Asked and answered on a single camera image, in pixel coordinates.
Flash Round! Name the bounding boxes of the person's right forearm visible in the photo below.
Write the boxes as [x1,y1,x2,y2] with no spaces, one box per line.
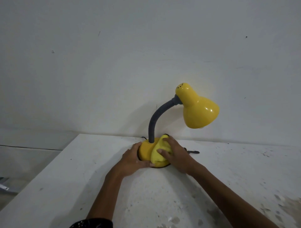
[188,163,281,228]

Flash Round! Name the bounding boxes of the grey metal floor object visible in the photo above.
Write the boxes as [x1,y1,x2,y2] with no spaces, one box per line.
[0,177,19,194]

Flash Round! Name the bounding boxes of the thin black wall wire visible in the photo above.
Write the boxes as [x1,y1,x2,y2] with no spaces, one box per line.
[0,145,63,151]

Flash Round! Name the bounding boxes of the black patterned sleeve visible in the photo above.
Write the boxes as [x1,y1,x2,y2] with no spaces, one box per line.
[69,218,113,228]

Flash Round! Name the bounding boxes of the yellow cleaning cloth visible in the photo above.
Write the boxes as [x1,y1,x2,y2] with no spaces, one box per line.
[150,135,172,168]

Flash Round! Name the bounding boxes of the person's right hand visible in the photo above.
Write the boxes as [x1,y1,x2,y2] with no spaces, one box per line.
[157,136,201,176]

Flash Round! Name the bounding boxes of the person's left hand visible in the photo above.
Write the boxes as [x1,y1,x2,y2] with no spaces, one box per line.
[112,142,156,178]

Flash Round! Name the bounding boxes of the yellow gooseneck desk lamp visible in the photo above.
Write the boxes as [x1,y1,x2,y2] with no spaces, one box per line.
[137,83,220,169]

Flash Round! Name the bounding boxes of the person's left forearm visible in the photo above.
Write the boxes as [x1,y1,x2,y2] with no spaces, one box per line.
[86,171,124,221]

